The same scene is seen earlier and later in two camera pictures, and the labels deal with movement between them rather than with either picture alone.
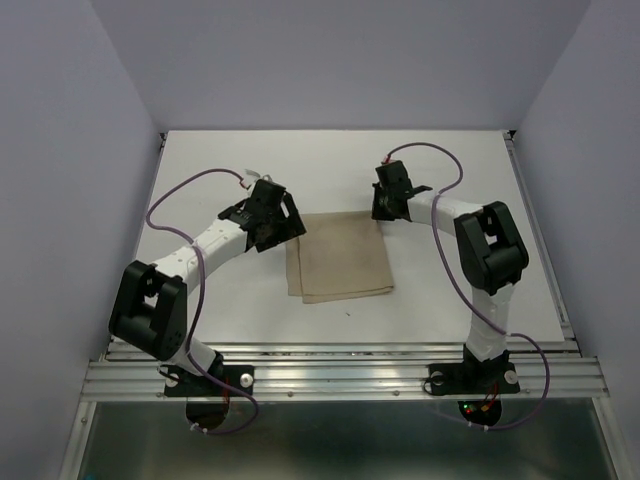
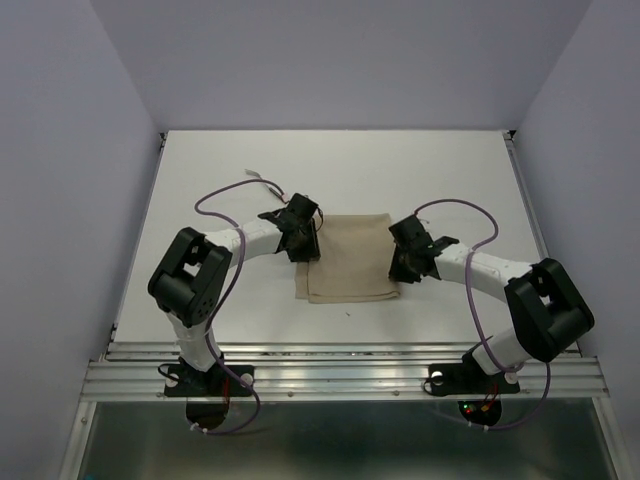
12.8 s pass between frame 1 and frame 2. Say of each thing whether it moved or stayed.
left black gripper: moved
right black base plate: stayed
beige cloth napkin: moved
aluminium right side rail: stayed
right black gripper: moved
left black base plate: stayed
